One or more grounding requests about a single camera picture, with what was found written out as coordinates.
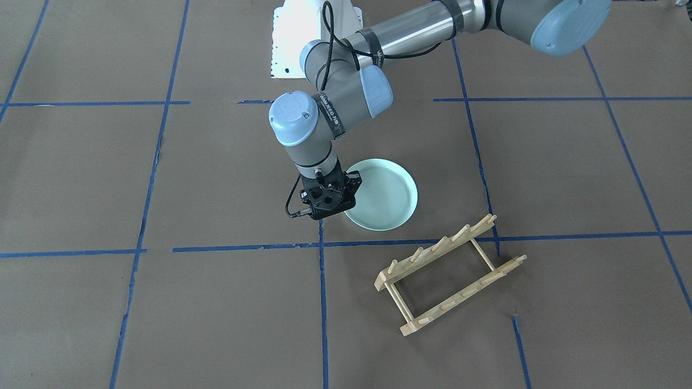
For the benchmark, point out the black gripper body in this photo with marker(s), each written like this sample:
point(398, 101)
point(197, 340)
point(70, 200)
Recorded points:
point(353, 183)

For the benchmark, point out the light green plate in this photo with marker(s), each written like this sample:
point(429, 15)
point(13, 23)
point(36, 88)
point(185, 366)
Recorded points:
point(387, 197)

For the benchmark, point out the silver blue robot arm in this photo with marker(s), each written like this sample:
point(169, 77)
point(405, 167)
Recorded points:
point(353, 89)

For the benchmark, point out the wooden dish rack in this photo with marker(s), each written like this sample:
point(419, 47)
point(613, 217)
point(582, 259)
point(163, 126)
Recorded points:
point(455, 263)

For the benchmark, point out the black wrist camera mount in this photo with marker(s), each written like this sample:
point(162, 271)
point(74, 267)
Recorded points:
point(322, 202)

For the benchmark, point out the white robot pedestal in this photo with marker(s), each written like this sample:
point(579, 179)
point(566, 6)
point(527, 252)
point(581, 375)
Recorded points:
point(296, 23)

